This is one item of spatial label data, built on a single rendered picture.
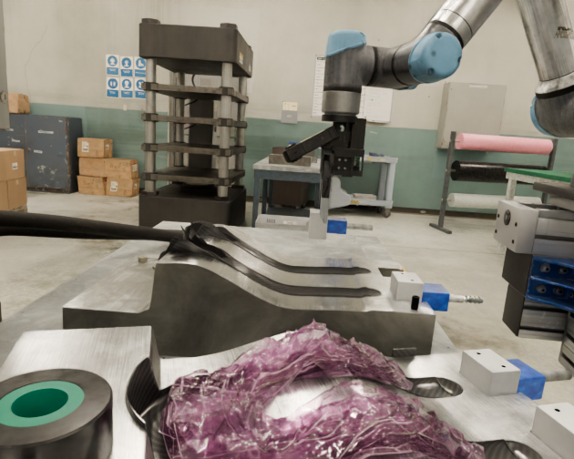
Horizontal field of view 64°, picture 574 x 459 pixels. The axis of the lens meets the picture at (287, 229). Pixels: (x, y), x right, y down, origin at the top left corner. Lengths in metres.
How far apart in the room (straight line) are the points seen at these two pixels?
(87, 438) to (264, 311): 0.36
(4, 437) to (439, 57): 0.74
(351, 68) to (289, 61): 6.29
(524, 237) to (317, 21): 6.45
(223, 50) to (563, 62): 3.72
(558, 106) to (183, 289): 0.90
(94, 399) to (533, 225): 0.88
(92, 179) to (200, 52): 3.46
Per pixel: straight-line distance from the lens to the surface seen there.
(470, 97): 7.16
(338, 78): 0.90
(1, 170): 5.34
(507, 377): 0.55
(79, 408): 0.31
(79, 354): 0.45
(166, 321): 0.65
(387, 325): 0.63
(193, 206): 4.65
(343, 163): 0.91
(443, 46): 0.83
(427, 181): 7.36
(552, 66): 1.18
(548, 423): 0.50
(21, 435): 0.30
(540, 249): 1.05
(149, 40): 4.78
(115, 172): 7.33
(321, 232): 0.93
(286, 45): 7.22
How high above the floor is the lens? 1.11
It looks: 12 degrees down
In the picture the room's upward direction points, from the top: 4 degrees clockwise
